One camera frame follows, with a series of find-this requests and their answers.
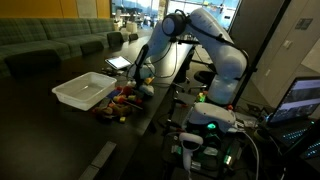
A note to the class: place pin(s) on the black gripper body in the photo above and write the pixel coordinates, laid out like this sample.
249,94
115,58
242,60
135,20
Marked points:
135,82

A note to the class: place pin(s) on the white terry towel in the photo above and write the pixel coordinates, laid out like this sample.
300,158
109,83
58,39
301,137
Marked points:
142,89

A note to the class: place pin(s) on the red ball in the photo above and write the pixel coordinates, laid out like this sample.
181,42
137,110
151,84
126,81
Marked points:
127,90

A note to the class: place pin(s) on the yellow red toy piece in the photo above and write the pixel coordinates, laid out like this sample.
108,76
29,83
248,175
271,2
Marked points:
123,98

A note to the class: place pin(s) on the blue block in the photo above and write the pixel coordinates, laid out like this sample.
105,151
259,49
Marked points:
114,93

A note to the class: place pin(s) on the brown plush toy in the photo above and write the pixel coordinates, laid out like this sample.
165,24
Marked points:
112,111

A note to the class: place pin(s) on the small yellow cube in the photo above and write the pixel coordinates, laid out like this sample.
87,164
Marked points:
122,119

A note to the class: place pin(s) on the black rectangular block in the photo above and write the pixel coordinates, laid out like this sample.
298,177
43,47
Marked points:
90,173
104,154

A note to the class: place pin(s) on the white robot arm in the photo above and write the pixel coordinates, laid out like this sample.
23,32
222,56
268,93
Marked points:
229,60

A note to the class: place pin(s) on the tablet with lit screen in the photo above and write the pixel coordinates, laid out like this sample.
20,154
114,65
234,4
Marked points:
118,62

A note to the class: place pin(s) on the clear plastic bin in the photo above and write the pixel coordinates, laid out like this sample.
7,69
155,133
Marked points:
84,91

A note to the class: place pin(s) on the black office chair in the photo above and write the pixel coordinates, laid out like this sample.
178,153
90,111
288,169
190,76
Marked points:
205,77

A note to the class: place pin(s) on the white VR controller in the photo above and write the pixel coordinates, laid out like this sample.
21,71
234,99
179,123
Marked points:
190,143

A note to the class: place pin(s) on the white VR headset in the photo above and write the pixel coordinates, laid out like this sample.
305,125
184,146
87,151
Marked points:
203,113

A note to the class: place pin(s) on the green plaid sofa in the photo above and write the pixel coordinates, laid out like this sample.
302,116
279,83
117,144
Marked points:
64,35

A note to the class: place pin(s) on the open laptop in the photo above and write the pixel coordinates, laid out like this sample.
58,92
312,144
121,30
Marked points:
291,124

